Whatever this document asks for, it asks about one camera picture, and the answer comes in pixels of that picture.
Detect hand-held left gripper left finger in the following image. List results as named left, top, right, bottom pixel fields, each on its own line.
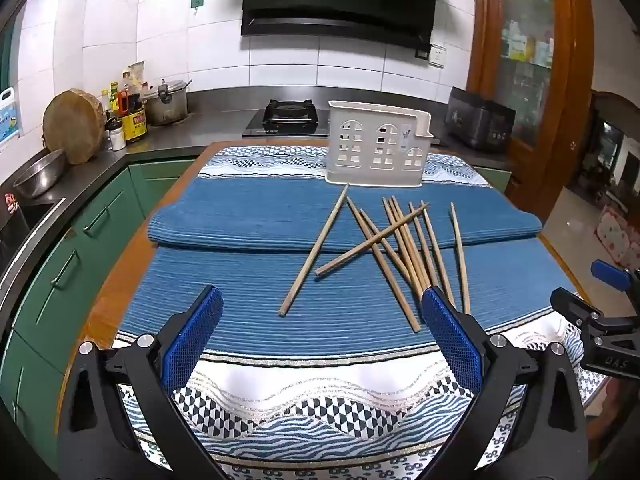
left=57, top=284, right=226, bottom=480

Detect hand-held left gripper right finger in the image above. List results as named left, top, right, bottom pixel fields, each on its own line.
left=421, top=285, right=588, bottom=480

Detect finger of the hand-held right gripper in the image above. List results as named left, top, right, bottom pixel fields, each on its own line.
left=550, top=287, right=604, bottom=329
left=591, top=260, right=640, bottom=306

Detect pile of wooden chopsticks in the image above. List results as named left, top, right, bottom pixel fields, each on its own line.
left=278, top=184, right=472, bottom=333

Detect white plastic utensil holder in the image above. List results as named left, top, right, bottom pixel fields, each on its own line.
left=325, top=101, right=433, bottom=188

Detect polka dot play fence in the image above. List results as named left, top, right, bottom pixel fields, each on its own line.
left=595, top=205, right=640, bottom=271

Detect blue woven patterned cloth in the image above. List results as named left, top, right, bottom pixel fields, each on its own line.
left=147, top=145, right=545, bottom=254
left=80, top=237, right=608, bottom=480

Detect patterned blue tablecloth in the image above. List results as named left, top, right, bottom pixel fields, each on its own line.
left=0, top=157, right=513, bottom=461

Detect wooden glass-door cabinet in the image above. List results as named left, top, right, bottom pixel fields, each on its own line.
left=467, top=0, right=596, bottom=196

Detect black countertop appliance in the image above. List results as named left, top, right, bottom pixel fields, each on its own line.
left=445, top=86, right=517, bottom=152

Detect dark kitchen sink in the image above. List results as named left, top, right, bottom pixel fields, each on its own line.
left=0, top=197, right=66, bottom=261

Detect dark kitchen countertop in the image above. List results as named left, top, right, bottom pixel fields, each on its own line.
left=0, top=87, right=516, bottom=281

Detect white jar with black lid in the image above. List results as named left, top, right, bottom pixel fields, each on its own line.
left=107, top=120, right=127, bottom=152

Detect yellow tin can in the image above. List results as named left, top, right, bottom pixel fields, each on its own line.
left=122, top=110, right=148, bottom=142

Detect steel mixing bowl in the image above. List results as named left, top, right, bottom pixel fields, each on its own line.
left=12, top=149, right=67, bottom=198

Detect steel pressure cooker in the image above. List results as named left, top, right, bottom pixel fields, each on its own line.
left=142, top=79, right=193, bottom=127

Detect boxes on cabinet shelves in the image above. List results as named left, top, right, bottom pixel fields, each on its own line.
left=502, top=0, right=556, bottom=68

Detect round wooden chopping block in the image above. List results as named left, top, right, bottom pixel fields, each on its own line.
left=42, top=89, right=107, bottom=166

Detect black gas stove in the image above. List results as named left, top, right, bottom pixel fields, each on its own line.
left=242, top=99, right=443, bottom=147

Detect cluster of condiment bottles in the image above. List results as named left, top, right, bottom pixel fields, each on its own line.
left=100, top=60, right=151, bottom=116

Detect white and blue detergent bottle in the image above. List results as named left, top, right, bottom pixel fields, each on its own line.
left=0, top=87, right=21, bottom=153

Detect black range hood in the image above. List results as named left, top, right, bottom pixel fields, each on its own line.
left=241, top=0, right=468, bottom=53

